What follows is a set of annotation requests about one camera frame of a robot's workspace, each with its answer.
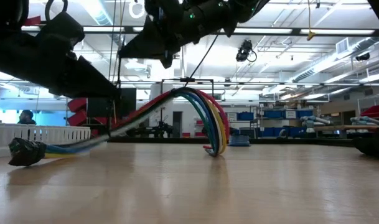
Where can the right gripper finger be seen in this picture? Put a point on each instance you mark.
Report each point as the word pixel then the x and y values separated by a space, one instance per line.
pixel 148 51
pixel 150 31

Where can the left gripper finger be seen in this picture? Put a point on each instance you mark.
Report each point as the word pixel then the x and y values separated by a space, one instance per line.
pixel 83 91
pixel 89 76

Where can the black tape wrap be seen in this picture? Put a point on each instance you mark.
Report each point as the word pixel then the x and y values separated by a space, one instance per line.
pixel 27 152

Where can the grey background robot arm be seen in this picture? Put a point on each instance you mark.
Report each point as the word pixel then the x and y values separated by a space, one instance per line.
pixel 315 119
pixel 366 120

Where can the red tag on left arm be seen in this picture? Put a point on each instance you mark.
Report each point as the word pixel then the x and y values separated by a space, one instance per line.
pixel 32 21

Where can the red storage bins stack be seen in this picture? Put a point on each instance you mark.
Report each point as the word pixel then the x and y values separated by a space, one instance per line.
pixel 77 105

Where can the black monitor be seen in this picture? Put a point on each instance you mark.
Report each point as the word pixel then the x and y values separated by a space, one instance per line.
pixel 128 99

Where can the person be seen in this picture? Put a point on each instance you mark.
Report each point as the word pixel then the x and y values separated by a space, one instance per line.
pixel 26 116

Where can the blue storage bin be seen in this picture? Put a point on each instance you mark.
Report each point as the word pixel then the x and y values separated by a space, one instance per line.
pixel 305 114
pixel 274 114
pixel 246 116

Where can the black overhead light bar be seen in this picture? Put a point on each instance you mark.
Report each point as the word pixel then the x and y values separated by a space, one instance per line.
pixel 296 31

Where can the yellow hanging tag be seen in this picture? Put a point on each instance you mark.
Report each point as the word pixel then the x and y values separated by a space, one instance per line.
pixel 310 35

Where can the wooden bench top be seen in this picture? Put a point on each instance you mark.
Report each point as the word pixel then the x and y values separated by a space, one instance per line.
pixel 348 127

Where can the red storage bin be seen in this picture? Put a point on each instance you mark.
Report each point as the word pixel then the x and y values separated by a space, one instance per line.
pixel 374 110

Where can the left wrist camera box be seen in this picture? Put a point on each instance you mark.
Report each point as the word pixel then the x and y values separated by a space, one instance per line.
pixel 61 34

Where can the black station frame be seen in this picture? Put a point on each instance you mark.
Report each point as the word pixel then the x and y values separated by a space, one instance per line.
pixel 204 80

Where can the black overhead camera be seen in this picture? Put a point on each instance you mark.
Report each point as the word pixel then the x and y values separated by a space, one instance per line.
pixel 245 49

